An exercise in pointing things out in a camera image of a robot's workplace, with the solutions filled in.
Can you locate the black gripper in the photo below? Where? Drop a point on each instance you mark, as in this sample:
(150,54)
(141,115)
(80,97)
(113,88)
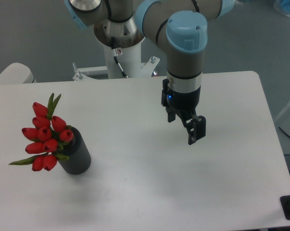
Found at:
(184,105)

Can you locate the red tulip bouquet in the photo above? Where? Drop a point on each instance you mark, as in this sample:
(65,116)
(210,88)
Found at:
(49,136)

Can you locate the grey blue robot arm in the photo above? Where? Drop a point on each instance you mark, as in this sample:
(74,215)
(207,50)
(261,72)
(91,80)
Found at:
(177,27)

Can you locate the dark grey ribbed vase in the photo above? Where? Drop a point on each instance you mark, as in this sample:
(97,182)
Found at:
(79,158)

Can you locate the blue plastic bag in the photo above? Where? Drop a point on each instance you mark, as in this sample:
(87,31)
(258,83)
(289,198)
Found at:
(283,7)

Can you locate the white chair back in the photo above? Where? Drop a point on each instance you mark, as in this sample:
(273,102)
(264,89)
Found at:
(16,73)

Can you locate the white metal base frame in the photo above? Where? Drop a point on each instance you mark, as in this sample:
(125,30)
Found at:
(90,73)

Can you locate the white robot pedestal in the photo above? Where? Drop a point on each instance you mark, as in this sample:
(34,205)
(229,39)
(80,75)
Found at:
(122,51)

